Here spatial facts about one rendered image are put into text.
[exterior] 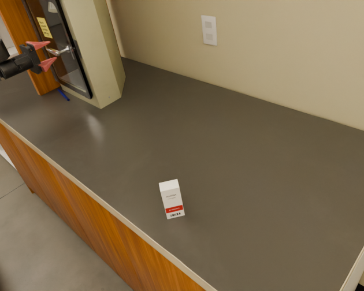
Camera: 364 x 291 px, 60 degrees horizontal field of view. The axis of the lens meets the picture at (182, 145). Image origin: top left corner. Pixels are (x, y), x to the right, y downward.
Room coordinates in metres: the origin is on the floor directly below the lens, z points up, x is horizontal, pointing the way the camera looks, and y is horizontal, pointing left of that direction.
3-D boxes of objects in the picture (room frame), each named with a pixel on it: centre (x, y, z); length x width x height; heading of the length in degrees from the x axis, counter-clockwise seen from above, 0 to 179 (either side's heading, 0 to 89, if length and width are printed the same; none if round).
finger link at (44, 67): (1.17, 0.46, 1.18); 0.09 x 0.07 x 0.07; 131
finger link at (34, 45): (1.17, 0.46, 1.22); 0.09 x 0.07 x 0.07; 131
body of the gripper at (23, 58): (1.13, 0.51, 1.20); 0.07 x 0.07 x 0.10; 41
